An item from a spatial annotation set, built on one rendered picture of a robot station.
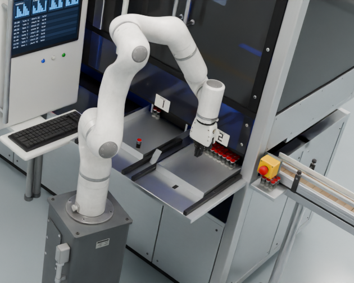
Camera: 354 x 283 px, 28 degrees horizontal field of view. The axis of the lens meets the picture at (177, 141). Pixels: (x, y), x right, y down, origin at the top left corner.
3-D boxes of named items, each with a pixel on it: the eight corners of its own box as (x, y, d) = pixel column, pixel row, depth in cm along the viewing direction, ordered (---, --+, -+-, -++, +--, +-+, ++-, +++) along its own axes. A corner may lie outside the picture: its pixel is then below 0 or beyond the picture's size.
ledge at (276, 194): (266, 175, 320) (267, 172, 319) (290, 189, 314) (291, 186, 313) (249, 187, 310) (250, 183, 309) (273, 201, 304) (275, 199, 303)
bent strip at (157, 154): (154, 159, 312) (157, 148, 309) (159, 162, 311) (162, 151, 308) (134, 170, 302) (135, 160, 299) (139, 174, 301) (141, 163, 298)
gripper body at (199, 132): (222, 120, 274) (216, 144, 281) (202, 108, 279) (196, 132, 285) (211, 126, 269) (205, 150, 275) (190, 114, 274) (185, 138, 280)
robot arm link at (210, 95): (193, 106, 275) (202, 119, 268) (199, 77, 268) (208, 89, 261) (212, 105, 278) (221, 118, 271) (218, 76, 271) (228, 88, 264)
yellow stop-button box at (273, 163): (265, 165, 309) (269, 152, 305) (278, 173, 306) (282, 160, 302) (255, 172, 304) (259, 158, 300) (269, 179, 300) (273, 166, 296)
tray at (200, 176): (202, 142, 330) (203, 136, 328) (246, 169, 318) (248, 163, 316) (155, 169, 306) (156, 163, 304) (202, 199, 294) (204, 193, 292)
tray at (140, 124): (148, 110, 345) (149, 104, 343) (189, 135, 333) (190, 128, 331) (99, 134, 321) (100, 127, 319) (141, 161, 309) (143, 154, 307)
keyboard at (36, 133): (75, 112, 346) (75, 108, 345) (94, 126, 339) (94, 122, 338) (7, 137, 319) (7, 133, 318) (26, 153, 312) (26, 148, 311)
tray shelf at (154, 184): (139, 109, 348) (140, 106, 347) (255, 178, 317) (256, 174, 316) (69, 142, 314) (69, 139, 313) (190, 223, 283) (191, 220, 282)
